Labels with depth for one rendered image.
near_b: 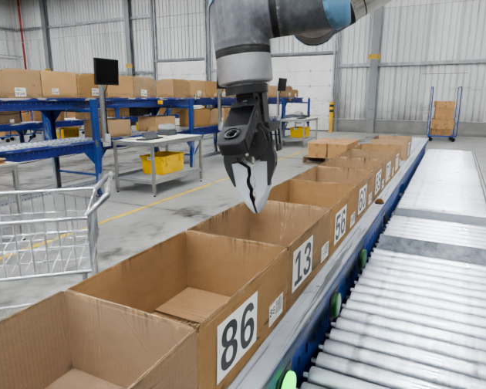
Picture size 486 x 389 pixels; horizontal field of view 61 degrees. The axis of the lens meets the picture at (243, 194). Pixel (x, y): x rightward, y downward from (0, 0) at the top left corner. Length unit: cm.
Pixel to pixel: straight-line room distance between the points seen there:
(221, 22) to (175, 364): 51
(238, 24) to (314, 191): 118
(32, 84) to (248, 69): 547
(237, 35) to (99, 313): 52
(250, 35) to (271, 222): 86
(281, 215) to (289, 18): 85
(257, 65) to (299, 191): 117
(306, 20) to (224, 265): 65
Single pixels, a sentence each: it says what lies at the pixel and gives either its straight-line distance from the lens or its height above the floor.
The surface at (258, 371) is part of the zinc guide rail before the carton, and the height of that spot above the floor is 89.
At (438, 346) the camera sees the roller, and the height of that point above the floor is 74.
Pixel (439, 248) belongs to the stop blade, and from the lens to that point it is 191.
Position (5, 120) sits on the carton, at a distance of 1078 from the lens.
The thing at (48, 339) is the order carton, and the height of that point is 97.
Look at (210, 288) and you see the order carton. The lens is 113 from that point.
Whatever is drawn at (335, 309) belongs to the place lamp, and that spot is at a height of 81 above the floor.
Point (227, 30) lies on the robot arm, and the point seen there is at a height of 149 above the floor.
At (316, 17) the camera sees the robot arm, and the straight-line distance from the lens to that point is 68.
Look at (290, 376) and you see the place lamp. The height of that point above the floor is 84.
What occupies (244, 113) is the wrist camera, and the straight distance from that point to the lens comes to 65.
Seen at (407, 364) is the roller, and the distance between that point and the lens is 118.
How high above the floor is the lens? 139
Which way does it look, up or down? 13 degrees down
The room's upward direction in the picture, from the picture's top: straight up
